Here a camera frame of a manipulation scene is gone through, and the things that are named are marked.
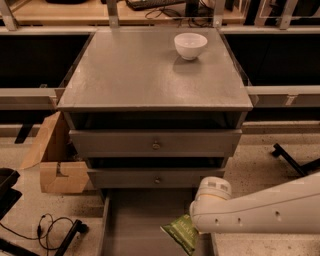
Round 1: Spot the green jalapeno chip bag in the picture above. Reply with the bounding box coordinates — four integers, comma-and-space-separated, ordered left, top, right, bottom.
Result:
160, 214, 199, 256

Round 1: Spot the top grey drawer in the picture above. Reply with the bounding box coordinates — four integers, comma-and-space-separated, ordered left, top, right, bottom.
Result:
69, 129, 242, 158

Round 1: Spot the wooden desk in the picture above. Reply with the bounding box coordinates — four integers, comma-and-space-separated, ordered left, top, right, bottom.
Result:
0, 0, 248, 26

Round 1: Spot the white ceramic bowl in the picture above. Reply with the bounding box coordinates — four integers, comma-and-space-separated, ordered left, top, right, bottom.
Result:
174, 33, 208, 60

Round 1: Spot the black bin left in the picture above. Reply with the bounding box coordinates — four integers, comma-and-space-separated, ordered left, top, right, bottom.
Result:
0, 168, 22, 220

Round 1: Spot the cardboard box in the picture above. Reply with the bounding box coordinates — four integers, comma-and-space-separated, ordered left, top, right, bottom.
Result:
20, 112, 89, 194

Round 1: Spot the bottom open grey drawer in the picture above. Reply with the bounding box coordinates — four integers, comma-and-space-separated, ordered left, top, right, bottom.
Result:
96, 188, 220, 256

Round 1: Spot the middle grey drawer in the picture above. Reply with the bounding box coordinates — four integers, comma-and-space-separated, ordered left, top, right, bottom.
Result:
88, 168, 224, 188

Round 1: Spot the metal rail frame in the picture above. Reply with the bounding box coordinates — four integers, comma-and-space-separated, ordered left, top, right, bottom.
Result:
0, 0, 320, 111

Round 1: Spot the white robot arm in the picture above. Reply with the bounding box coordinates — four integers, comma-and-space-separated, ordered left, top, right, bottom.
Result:
190, 173, 320, 234

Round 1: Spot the black keyboard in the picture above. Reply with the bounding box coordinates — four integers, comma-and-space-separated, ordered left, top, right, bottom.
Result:
125, 0, 184, 11

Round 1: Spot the black chair base right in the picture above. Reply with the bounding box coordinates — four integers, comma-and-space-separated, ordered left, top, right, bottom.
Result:
272, 143, 320, 177

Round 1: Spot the grey drawer cabinet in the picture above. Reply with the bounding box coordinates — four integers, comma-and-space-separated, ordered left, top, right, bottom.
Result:
58, 27, 253, 116

